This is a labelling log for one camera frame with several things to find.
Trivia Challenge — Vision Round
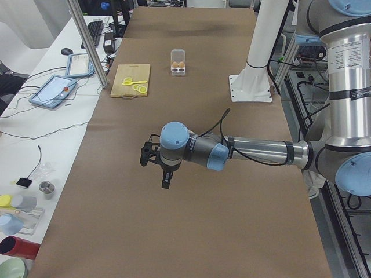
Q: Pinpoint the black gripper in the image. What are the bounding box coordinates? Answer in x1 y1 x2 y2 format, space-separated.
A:
159 158 182 189

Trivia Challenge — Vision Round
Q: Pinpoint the clear plastic egg carton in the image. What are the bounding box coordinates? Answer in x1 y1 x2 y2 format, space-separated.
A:
170 49 186 76

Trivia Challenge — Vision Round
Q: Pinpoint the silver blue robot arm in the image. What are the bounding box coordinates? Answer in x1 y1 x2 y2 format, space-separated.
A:
140 1 370 196

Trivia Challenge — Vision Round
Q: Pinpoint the lemon slice top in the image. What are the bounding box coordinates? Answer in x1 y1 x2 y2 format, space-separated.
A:
138 86 147 94

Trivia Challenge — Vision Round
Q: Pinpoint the lemon slice middle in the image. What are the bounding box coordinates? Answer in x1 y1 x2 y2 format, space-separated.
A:
137 86 146 92

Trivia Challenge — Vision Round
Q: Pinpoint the yellow plastic knife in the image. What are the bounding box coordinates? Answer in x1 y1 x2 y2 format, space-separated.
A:
125 80 147 86

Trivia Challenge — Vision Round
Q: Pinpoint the lemon slice stack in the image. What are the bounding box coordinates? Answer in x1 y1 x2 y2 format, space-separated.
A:
122 77 133 85

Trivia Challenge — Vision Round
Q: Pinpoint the bamboo cutting board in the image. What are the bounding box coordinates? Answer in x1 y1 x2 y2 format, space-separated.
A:
110 64 151 98

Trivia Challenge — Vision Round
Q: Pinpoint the small metal cylinder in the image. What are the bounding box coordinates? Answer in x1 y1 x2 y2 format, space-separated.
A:
38 181 55 200

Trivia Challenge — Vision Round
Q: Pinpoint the blue teach pendant near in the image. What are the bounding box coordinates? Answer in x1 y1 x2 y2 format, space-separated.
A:
29 75 77 109

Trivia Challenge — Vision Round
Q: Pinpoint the blue teach pendant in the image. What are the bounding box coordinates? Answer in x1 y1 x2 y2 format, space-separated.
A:
65 53 94 78
29 75 77 109

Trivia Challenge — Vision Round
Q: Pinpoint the blue teach pendant far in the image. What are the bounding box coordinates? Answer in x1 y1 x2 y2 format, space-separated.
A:
65 53 94 78

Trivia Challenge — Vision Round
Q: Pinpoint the clear acrylic tray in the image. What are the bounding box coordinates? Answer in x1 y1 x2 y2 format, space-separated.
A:
14 207 45 235

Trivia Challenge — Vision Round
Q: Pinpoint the grey plastic cup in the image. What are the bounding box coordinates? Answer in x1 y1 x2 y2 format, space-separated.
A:
10 195 37 212

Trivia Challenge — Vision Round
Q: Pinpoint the black power adapter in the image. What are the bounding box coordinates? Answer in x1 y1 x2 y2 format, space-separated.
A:
103 32 115 54

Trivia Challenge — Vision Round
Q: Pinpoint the black square sensor pad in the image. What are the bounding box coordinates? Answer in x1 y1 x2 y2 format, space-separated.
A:
16 177 32 188

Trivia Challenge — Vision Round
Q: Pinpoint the black computer mouse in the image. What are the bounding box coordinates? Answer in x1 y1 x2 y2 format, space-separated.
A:
60 47 73 56

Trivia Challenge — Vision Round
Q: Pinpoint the yellow plastic cup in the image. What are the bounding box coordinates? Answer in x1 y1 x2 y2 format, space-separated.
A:
0 195 12 207

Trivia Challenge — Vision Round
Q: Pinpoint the black keyboard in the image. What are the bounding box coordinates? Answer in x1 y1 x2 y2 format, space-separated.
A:
88 20 104 47

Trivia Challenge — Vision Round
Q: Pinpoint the light blue plastic cup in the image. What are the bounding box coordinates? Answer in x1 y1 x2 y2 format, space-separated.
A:
1 214 24 236

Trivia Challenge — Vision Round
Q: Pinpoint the red cylinder can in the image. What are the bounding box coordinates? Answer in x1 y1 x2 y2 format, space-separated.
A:
1 236 41 260

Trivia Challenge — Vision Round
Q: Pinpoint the green bowl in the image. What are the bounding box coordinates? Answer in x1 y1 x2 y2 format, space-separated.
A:
1 258 28 278

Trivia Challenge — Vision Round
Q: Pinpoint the aluminium frame post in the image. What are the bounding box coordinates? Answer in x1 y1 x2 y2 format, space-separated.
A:
66 0 108 89

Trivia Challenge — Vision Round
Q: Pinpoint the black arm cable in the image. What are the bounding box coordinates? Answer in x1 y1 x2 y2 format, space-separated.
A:
199 108 293 166

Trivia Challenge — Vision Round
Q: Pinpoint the white camera stand base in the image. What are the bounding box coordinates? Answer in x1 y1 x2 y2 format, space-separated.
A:
229 0 290 103

